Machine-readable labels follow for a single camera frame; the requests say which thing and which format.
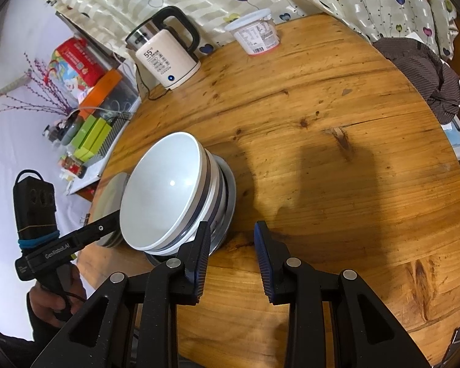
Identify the white plastic tub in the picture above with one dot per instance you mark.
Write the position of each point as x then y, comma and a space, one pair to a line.
255, 32

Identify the clear box with orange lid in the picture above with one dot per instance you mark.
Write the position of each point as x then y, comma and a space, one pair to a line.
107, 92

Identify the purple flower branches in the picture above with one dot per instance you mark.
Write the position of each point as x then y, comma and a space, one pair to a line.
42, 92

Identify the blue and white container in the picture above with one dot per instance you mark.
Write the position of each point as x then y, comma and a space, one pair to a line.
457, 138

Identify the striped grey box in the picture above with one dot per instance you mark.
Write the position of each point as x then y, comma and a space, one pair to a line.
113, 138

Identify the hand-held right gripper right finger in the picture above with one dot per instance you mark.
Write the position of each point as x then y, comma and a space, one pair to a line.
262, 264

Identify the black binder clip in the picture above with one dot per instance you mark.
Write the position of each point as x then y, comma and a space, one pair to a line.
84, 219

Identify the dark checked cloth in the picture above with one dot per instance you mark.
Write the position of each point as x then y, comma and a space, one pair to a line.
425, 69

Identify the white bowl with blue stripes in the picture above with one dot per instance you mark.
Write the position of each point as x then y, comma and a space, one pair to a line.
165, 188

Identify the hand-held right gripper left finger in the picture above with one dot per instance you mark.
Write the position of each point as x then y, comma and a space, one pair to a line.
201, 272

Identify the stainless steel bowl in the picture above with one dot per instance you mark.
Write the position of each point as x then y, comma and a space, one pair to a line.
228, 199

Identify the red printed box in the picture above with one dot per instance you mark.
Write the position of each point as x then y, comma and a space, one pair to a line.
78, 63

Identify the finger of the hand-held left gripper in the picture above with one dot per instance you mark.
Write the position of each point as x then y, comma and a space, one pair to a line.
96, 230

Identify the white paper pad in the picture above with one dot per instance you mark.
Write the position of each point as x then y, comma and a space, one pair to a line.
88, 178

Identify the person's left hand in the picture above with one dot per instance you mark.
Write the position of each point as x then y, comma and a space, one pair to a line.
46, 299

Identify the grey handheld device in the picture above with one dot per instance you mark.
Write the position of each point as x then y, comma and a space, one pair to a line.
69, 132

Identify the red figurine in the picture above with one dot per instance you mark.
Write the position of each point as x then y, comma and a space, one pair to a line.
72, 166

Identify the cream electric kettle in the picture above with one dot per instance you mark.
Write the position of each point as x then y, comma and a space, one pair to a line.
166, 57

